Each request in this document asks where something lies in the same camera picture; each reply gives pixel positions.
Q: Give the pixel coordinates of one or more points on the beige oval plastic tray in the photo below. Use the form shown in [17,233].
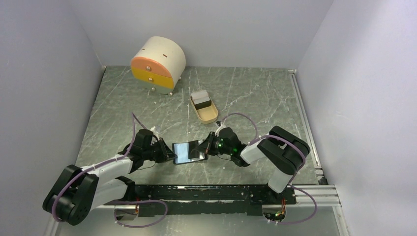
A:
[206,115]

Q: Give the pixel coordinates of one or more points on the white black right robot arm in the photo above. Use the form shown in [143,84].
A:
[285,151]

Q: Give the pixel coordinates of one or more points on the black leather card holder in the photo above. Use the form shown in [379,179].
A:
[187,152]

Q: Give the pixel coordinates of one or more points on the cream mini drawer cabinet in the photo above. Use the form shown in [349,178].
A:
[159,64]

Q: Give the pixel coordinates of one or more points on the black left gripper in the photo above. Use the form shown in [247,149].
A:
[166,153]

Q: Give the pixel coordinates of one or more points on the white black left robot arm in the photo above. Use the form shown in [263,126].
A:
[78,190]

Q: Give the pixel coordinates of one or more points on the credit card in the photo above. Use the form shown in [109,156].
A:
[196,156]

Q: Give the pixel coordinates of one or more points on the stack of credit cards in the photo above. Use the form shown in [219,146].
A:
[201,99]

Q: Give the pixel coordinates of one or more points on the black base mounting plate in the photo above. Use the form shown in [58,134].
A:
[211,199]

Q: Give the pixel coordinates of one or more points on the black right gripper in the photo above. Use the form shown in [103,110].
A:
[206,147]

